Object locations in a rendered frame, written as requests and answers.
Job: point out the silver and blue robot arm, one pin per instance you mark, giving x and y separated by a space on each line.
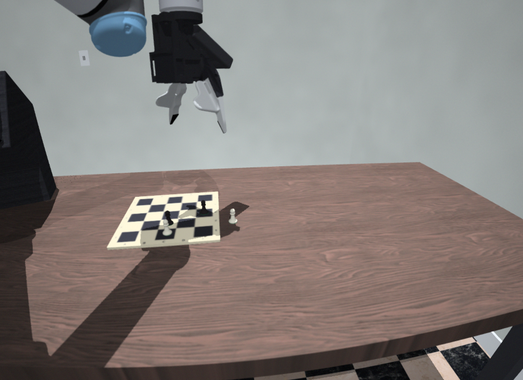
118 27

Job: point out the white chess pawn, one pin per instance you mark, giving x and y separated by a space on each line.
232 220
167 231

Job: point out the black pawn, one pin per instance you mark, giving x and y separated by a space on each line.
203 211
167 214

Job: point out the black and cream chessboard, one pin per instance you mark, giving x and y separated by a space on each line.
142 225

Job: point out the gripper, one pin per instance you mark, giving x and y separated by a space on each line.
176 64

